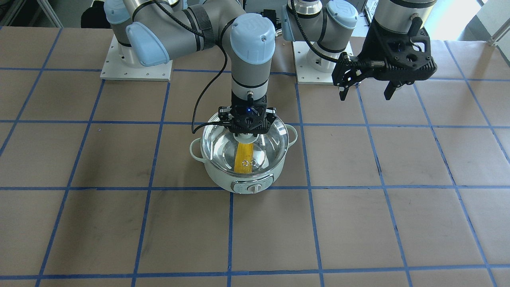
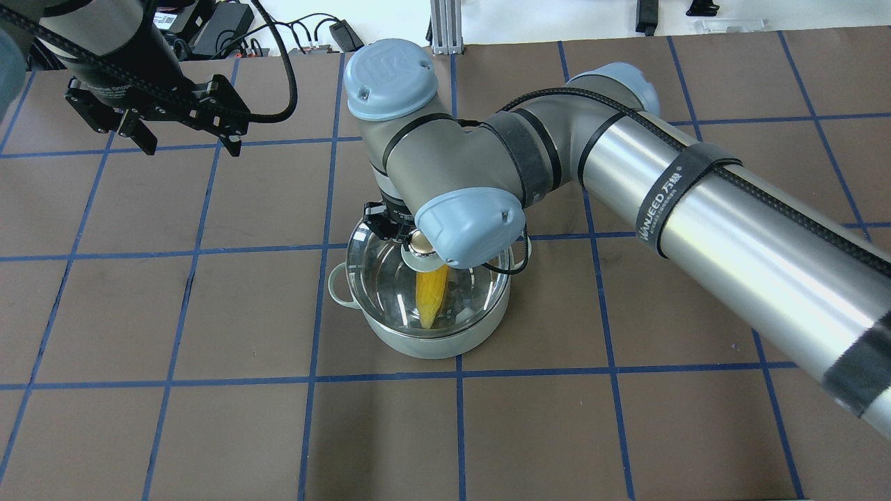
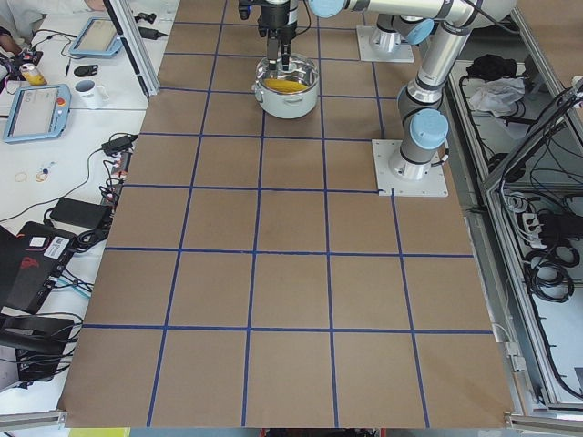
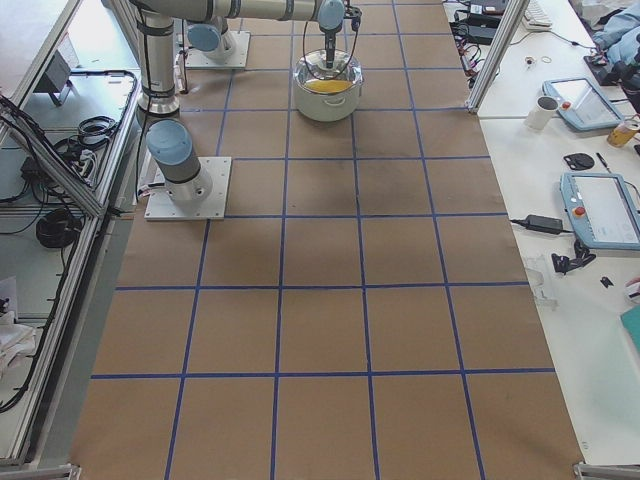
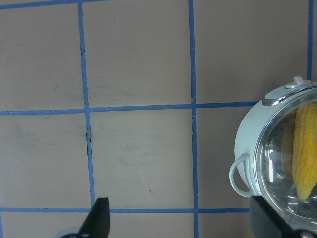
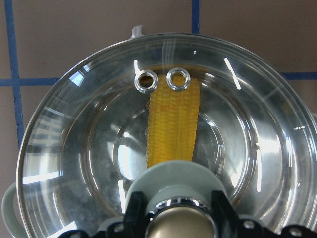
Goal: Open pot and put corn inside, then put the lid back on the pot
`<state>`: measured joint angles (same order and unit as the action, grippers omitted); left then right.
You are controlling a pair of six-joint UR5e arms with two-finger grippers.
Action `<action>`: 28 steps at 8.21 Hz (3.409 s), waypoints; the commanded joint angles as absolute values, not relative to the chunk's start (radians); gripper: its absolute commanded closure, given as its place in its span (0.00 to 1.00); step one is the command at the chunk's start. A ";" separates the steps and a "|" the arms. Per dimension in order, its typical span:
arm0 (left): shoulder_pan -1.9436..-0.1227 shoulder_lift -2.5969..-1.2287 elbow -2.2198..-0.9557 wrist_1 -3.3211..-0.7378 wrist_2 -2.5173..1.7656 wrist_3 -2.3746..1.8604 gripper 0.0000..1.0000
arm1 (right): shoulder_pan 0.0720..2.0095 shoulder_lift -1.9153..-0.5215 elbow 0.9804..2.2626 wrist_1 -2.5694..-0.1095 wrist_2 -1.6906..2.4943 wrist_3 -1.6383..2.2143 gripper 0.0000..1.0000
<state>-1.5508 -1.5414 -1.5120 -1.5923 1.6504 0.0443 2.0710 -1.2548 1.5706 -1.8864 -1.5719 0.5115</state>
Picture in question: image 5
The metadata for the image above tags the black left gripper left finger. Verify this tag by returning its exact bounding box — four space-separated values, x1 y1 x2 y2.
58 198 110 238

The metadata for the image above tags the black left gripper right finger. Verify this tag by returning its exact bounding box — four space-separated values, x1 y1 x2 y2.
250 196 317 238

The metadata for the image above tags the white cooking pot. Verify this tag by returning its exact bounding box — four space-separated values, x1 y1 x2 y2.
229 76 317 231

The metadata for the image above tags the yellow corn cob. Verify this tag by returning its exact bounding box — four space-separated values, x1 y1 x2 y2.
292 102 317 201

